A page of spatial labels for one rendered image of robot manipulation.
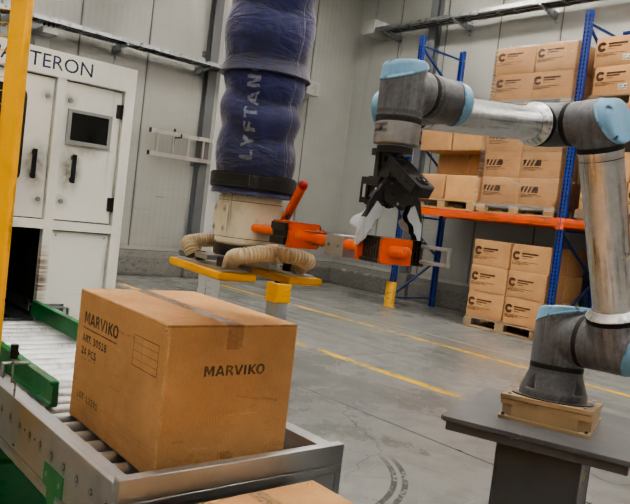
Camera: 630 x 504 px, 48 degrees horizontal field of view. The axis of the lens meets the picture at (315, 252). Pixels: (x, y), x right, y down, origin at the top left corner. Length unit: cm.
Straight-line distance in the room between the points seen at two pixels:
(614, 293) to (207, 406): 110
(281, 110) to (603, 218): 86
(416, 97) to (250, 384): 94
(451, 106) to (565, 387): 98
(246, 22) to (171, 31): 1008
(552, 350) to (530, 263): 751
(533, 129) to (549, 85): 790
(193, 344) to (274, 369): 27
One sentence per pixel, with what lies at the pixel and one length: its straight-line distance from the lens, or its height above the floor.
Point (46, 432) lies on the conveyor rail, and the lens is 213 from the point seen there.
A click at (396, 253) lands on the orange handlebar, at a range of 130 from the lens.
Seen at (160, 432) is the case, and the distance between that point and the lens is 184.
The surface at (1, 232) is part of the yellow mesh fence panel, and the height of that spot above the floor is 110.
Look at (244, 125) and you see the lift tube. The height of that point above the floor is 146.
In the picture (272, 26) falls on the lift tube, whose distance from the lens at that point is 180.
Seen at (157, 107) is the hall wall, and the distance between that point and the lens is 1163.
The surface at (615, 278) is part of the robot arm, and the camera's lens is 198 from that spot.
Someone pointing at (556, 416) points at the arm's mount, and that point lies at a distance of 208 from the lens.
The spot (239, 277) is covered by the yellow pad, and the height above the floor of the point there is 109.
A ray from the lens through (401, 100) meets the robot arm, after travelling 136.
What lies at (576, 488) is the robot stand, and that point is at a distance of 213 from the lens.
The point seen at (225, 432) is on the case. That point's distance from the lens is 194.
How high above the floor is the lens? 125
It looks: 3 degrees down
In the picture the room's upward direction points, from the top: 7 degrees clockwise
